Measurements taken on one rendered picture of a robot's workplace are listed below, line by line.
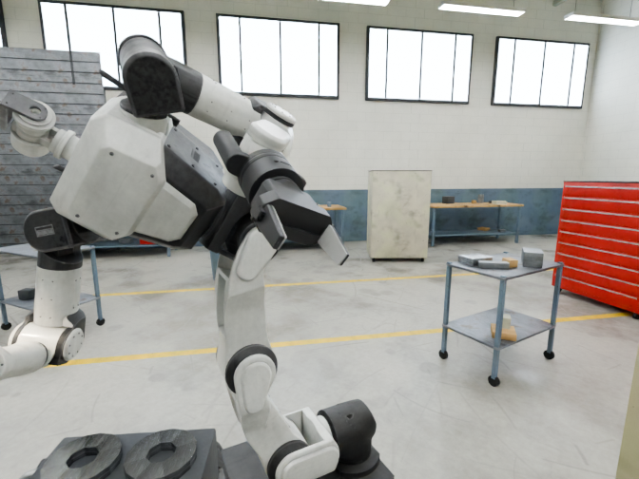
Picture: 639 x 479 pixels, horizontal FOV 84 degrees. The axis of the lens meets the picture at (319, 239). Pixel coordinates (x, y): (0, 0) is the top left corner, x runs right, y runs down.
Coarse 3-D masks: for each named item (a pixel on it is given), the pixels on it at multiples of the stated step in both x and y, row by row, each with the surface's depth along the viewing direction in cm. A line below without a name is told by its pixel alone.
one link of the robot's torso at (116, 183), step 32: (96, 128) 66; (128, 128) 68; (160, 128) 73; (96, 160) 67; (128, 160) 68; (160, 160) 70; (192, 160) 79; (64, 192) 71; (96, 192) 70; (128, 192) 71; (160, 192) 74; (192, 192) 76; (224, 192) 86; (96, 224) 74; (128, 224) 75; (160, 224) 78; (192, 224) 80
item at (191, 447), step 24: (144, 432) 53; (168, 432) 51; (192, 432) 53; (48, 456) 49; (72, 456) 48; (96, 456) 49; (120, 456) 48; (144, 456) 47; (168, 456) 49; (192, 456) 47; (216, 456) 54
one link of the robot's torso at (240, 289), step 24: (264, 240) 88; (240, 264) 87; (264, 264) 89; (216, 288) 99; (240, 288) 88; (264, 288) 92; (216, 312) 100; (240, 312) 92; (264, 312) 96; (240, 336) 93; (264, 336) 97; (240, 360) 92
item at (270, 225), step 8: (264, 208) 44; (272, 208) 44; (256, 216) 44; (264, 216) 44; (272, 216) 43; (264, 224) 43; (272, 224) 42; (280, 224) 42; (264, 232) 43; (272, 232) 42; (280, 232) 41; (272, 240) 41; (280, 240) 41
